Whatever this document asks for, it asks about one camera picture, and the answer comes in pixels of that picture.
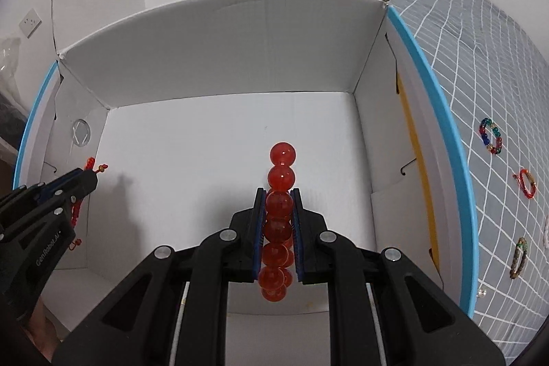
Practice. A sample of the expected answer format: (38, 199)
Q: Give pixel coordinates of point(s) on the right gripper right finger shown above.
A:
(383, 310)

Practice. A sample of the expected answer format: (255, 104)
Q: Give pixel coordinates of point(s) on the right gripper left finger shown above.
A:
(171, 309)

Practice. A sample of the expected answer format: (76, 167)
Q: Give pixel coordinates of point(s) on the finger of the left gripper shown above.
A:
(65, 200)
(66, 182)

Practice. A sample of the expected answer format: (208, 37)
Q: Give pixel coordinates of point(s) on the person left hand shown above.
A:
(42, 332)

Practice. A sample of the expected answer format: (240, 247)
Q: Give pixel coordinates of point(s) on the white blue cardboard box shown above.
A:
(183, 100)

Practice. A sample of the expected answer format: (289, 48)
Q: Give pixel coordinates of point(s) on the grey checked bed sheet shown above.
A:
(495, 87)

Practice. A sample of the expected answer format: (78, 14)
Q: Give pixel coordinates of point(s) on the white wall socket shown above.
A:
(30, 22)

